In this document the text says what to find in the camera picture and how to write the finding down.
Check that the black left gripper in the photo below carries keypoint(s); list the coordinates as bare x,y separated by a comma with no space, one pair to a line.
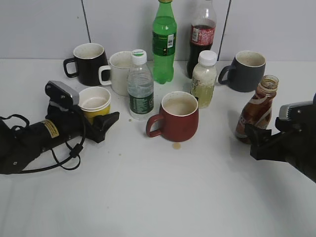
72,123

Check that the black ceramic mug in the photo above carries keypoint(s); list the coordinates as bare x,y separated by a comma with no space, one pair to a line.
88,58

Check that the cola bottle red label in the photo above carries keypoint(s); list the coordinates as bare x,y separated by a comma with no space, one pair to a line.
202,32

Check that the red ceramic mug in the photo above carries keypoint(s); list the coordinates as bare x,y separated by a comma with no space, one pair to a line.
177,119

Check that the green soda bottle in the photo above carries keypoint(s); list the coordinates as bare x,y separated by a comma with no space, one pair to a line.
164,42

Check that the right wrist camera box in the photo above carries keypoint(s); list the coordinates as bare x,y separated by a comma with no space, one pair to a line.
296,111

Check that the white cap juice bottle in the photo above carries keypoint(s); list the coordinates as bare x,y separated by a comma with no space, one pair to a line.
204,77

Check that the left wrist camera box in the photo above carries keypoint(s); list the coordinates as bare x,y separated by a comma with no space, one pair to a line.
61,94

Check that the dark grey ceramic mug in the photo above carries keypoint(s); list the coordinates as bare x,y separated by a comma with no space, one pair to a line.
245,71

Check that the white ceramic mug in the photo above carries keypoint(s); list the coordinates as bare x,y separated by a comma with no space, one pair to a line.
120,64

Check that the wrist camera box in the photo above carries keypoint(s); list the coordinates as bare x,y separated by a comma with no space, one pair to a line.
61,94
296,111

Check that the brown coffee bottle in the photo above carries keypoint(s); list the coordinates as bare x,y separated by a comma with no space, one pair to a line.
258,110

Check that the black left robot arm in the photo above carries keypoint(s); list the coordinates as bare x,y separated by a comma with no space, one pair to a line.
22,142

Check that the clear water bottle green label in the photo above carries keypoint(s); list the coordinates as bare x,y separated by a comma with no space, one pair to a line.
140,86

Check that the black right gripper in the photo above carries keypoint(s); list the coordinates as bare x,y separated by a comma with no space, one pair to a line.
297,141

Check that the yellow paper cup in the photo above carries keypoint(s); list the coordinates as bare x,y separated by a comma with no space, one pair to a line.
95,101

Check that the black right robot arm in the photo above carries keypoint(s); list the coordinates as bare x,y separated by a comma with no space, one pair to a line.
308,169

